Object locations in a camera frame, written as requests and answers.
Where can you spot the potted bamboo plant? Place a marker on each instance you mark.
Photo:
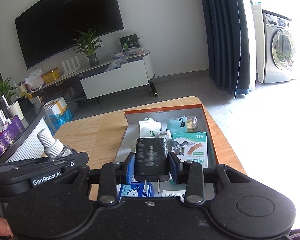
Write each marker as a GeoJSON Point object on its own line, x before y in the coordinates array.
{"type": "Point", "coordinates": [87, 44]}

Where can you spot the clear liquid refill bottle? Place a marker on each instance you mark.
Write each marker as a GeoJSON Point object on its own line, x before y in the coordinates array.
{"type": "Point", "coordinates": [53, 148]}

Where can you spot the cardboard box on floor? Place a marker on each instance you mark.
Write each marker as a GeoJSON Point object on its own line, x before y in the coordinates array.
{"type": "Point", "coordinates": [56, 106]}

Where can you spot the white router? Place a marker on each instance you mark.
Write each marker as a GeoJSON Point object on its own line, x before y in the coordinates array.
{"type": "Point", "coordinates": [70, 66]}

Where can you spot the light blue toothpick holder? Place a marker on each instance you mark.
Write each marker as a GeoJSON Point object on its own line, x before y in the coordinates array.
{"type": "Point", "coordinates": [182, 124]}

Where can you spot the teal bandage box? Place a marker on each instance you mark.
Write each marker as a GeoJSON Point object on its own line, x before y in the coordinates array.
{"type": "Point", "coordinates": [191, 147]}

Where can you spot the white ribbed round cabinet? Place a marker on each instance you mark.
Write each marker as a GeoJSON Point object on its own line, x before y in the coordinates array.
{"type": "Point", "coordinates": [27, 145]}

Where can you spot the purple storage box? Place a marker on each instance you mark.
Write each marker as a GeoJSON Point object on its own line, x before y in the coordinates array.
{"type": "Point", "coordinates": [10, 134]}

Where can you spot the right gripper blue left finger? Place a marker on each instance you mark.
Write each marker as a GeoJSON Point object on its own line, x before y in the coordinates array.
{"type": "Point", "coordinates": [128, 170]}

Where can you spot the white cardboard box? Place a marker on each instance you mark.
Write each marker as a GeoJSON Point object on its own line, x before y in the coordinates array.
{"type": "Point", "coordinates": [174, 193]}

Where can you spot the black television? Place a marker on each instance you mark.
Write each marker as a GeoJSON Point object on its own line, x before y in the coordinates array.
{"type": "Point", "coordinates": [51, 26]}

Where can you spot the orange white cardboard tray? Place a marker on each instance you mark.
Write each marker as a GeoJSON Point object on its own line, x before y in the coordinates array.
{"type": "Point", "coordinates": [132, 134]}

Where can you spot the blue plastic bag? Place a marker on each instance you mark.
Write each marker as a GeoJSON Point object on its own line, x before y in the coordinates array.
{"type": "Point", "coordinates": [59, 120]}

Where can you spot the blue floss pick box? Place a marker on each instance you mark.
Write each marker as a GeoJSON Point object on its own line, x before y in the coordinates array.
{"type": "Point", "coordinates": [135, 189]}

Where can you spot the dark blue curtain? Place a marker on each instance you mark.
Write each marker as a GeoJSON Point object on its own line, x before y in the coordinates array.
{"type": "Point", "coordinates": [228, 45]}

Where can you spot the white paper cup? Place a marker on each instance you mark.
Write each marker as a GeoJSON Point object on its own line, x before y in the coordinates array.
{"type": "Point", "coordinates": [15, 110]}

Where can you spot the white TV console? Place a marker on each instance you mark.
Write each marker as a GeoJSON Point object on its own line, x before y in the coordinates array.
{"type": "Point", "coordinates": [97, 81]}

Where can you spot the black UGREEN charger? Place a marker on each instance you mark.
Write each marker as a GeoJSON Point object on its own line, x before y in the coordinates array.
{"type": "Point", "coordinates": [151, 161]}

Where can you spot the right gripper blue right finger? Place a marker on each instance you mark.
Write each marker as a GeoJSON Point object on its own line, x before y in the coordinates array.
{"type": "Point", "coordinates": [176, 168]}

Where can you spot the black green display box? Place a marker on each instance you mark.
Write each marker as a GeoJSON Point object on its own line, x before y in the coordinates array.
{"type": "Point", "coordinates": [130, 41]}

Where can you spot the white folding-prong charger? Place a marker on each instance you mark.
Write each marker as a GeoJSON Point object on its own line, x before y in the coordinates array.
{"type": "Point", "coordinates": [165, 133]}

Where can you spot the yellow box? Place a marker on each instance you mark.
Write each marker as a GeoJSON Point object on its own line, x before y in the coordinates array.
{"type": "Point", "coordinates": [51, 75]}

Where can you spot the washing machine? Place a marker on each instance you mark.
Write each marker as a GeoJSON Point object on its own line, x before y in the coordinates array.
{"type": "Point", "coordinates": [275, 46]}

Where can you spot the white plastic bag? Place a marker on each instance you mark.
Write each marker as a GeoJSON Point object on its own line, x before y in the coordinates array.
{"type": "Point", "coordinates": [35, 79]}

